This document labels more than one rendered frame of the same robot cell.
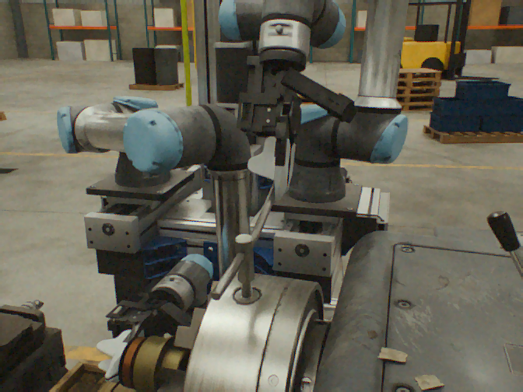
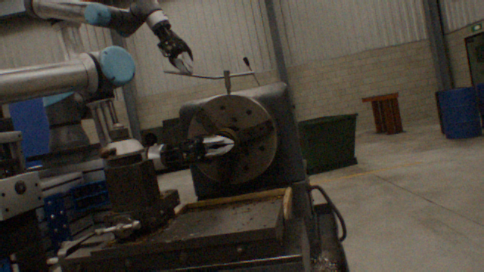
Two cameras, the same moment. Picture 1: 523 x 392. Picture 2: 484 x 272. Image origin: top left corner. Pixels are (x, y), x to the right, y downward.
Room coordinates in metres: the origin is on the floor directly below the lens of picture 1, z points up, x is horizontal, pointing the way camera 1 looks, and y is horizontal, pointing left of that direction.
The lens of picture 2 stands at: (0.67, 1.28, 1.15)
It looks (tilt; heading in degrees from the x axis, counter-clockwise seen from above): 3 degrees down; 265
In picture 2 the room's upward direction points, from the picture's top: 11 degrees counter-clockwise
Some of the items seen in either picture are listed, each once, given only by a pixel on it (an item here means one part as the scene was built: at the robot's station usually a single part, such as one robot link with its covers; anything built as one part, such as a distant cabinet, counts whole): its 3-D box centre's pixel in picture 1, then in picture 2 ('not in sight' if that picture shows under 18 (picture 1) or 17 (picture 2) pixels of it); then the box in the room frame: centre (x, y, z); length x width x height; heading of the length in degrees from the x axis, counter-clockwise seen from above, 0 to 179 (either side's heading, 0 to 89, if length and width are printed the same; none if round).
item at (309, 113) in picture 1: (321, 130); (63, 106); (1.21, -0.15, 1.33); 0.13 x 0.12 x 0.14; 58
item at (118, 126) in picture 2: not in sight; (119, 131); (0.84, 0.58, 1.17); 0.04 x 0.04 x 0.03
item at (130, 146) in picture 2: not in sight; (122, 148); (0.84, 0.58, 1.13); 0.08 x 0.08 x 0.03
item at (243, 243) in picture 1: (246, 276); (228, 86); (0.57, 0.02, 1.26); 0.02 x 0.02 x 0.12; 73
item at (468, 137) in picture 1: (477, 110); not in sight; (7.17, -3.08, 0.39); 1.20 x 0.80 x 0.79; 92
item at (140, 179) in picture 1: (142, 162); not in sight; (1.34, 0.34, 1.21); 0.15 x 0.15 x 0.10
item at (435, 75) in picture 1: (401, 89); not in sight; (9.91, -2.72, 0.36); 1.26 x 0.86 x 0.73; 95
